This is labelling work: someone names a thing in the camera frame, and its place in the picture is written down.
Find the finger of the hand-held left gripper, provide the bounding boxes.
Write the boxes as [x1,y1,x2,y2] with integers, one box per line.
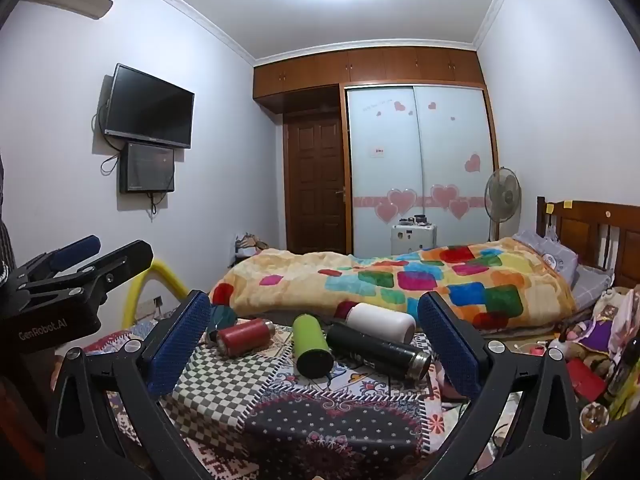
[17,239,154,307]
[7,234,102,286]

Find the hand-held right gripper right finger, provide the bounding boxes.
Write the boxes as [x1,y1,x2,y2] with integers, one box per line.
[417,290,586,480]

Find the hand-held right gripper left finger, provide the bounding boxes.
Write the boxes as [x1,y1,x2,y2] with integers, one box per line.
[46,289,215,480]

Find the red cup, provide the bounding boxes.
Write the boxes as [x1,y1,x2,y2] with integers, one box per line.
[216,318,276,359]

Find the white bottle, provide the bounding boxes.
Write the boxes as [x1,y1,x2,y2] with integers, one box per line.
[334,302,417,345]

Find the black cup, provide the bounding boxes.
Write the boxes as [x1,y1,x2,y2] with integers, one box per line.
[326,322,433,380]

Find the green cup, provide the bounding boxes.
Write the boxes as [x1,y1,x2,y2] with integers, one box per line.
[291,313,335,378]

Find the yellow foam arch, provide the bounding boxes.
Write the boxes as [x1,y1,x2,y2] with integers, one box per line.
[121,258,189,332]

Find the colourful patchwork blanket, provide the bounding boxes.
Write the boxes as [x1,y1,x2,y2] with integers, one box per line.
[207,237,577,332]

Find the white small cabinet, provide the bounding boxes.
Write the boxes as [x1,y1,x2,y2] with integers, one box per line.
[390,223,437,257]

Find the clutter beside bed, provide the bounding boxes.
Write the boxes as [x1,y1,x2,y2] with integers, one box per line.
[233,232,271,256]

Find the grey printed pillow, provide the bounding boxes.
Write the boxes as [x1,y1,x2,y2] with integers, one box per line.
[512,230,581,287]

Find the patterned bed sheet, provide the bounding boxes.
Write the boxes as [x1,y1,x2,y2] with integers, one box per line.
[82,317,503,480]

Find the red box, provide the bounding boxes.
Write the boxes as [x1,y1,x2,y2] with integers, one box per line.
[565,357,607,403]

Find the grey checked pillow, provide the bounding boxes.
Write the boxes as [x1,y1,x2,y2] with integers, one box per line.
[570,262,616,312]

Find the pile of stuffed toys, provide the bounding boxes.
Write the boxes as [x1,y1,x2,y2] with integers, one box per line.
[557,284,640,363]

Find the standing electric fan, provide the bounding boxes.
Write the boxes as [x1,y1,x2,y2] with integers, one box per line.
[483,167,524,244]

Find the round patterned bowl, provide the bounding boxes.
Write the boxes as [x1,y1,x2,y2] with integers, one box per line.
[579,402,611,433]

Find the dark glass bottle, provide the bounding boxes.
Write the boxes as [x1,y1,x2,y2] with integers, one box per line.
[606,332,640,408]

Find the wooden bed headboard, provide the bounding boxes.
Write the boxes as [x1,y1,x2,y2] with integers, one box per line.
[535,195,640,288]

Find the wooden wardrobe with heart stickers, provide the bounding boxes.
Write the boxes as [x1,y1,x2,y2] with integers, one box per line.
[252,45,501,259]

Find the brown wooden door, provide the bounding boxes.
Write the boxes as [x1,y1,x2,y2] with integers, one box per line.
[283,112,349,256]

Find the small black wall monitor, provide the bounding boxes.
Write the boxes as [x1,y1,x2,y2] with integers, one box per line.
[118,142,176,195]

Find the black television cable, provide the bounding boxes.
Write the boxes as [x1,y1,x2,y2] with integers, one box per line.
[91,74,122,177]

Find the wall-mounted black television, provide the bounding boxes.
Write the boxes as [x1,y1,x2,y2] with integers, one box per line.
[101,63,196,150]

